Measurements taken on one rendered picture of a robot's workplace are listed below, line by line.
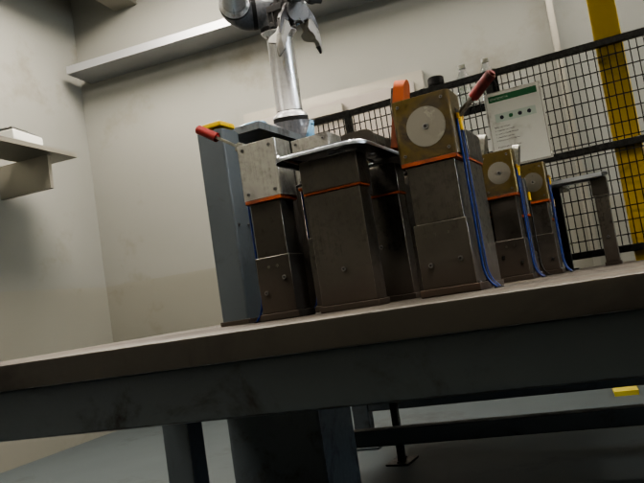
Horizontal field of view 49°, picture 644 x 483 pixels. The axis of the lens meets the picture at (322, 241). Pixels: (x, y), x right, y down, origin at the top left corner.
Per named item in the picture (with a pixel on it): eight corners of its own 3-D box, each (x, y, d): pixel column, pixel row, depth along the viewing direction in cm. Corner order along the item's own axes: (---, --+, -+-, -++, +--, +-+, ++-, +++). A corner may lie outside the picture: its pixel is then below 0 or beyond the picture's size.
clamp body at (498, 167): (544, 278, 179) (521, 145, 182) (498, 285, 184) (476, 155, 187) (548, 277, 185) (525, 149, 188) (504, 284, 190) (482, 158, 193)
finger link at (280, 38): (268, 59, 181) (278, 30, 183) (283, 55, 176) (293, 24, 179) (259, 53, 179) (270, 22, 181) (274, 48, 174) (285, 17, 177)
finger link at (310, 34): (314, 49, 192) (295, 22, 187) (329, 45, 188) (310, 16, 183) (309, 57, 191) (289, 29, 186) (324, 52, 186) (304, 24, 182)
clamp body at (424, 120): (498, 289, 119) (462, 82, 122) (421, 301, 125) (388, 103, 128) (508, 287, 127) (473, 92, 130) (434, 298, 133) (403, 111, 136)
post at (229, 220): (249, 323, 153) (221, 126, 156) (220, 327, 156) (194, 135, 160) (267, 320, 159) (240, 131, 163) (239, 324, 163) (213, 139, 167)
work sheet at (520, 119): (553, 156, 273) (539, 80, 275) (495, 169, 282) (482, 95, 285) (554, 157, 275) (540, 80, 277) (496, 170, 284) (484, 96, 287)
